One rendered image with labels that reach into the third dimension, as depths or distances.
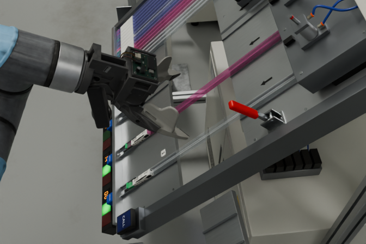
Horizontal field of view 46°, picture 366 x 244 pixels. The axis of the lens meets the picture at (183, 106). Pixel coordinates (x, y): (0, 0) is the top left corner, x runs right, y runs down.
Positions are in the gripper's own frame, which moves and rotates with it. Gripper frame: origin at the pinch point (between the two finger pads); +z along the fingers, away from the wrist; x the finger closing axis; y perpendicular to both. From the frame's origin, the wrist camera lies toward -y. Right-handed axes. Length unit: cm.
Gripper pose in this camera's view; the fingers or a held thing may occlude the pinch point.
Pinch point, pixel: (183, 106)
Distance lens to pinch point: 79.7
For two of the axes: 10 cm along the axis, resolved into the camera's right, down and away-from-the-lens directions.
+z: 8.7, 2.2, 4.3
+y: 4.7, -5.9, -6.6
